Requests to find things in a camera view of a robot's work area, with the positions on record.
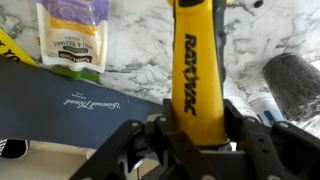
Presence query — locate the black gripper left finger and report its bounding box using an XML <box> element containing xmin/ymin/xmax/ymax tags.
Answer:
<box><xmin>69</xmin><ymin>98</ymin><xmax>214</xmax><ymax>180</ymax></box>

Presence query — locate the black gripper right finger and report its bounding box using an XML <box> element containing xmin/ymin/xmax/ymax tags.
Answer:
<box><xmin>223</xmin><ymin>98</ymin><xmax>320</xmax><ymax>180</ymax></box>

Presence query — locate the yellow black Rayovac torch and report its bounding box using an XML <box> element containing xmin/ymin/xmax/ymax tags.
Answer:
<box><xmin>167</xmin><ymin>0</ymin><xmax>231</xmax><ymax>148</ymax></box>

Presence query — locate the metal can with blue label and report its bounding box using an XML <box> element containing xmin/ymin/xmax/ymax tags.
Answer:
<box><xmin>248</xmin><ymin>91</ymin><xmax>286</xmax><ymax>128</ymax></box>

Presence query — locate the plastic cup of coffee beans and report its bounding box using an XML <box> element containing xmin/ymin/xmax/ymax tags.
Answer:
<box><xmin>262</xmin><ymin>52</ymin><xmax>320</xmax><ymax>123</ymax></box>

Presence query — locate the navy blue shoe box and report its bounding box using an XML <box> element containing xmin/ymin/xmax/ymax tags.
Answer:
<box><xmin>0</xmin><ymin>54</ymin><xmax>168</xmax><ymax>180</ymax></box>

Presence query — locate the fruit puree pouch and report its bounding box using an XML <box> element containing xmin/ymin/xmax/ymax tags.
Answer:
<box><xmin>35</xmin><ymin>0</ymin><xmax>110</xmax><ymax>81</ymax></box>

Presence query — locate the yellow packet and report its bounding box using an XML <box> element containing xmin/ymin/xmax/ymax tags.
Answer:
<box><xmin>0</xmin><ymin>28</ymin><xmax>38</xmax><ymax>67</ymax></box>

